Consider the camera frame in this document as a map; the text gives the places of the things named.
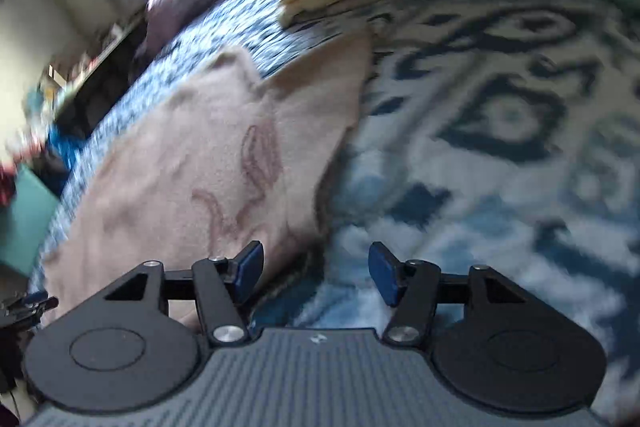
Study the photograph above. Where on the beige towel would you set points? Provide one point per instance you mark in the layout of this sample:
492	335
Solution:
200	147

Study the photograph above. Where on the cluttered side shelf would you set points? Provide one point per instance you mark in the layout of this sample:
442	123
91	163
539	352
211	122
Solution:
75	77

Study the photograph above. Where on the blue patterned bedspread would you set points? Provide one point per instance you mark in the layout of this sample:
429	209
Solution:
500	132

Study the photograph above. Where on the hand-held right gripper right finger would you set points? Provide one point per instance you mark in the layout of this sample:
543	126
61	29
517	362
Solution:
382	274

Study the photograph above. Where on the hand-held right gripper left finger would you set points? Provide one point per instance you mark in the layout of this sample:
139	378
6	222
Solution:
247	272

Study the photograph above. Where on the blue object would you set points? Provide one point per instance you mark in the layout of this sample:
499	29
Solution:
65	152

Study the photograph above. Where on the teal box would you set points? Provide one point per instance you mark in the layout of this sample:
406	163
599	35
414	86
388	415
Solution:
27	217

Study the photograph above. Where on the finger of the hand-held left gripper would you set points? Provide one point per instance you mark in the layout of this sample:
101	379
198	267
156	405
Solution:
30	304

